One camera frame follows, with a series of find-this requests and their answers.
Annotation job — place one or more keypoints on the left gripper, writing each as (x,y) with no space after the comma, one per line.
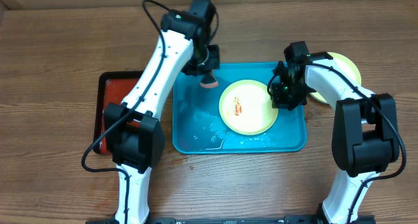
(213,64)

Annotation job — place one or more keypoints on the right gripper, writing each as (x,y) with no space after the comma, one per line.
(284,102)

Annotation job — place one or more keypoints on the green plate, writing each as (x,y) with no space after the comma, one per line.
(344,65)
(246,108)

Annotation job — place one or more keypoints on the green plate top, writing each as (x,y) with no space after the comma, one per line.
(344,65)

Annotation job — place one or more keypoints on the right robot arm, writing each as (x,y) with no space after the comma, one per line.
(366,145)

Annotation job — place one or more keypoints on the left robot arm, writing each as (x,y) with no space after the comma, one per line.
(133,130)

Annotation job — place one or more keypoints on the teal plastic tray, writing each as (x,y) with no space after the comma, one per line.
(197,127)

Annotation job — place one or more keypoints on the black tray with red liquid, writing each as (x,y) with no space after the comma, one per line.
(112,88)

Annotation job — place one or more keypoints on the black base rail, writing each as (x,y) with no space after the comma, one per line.
(228,220)

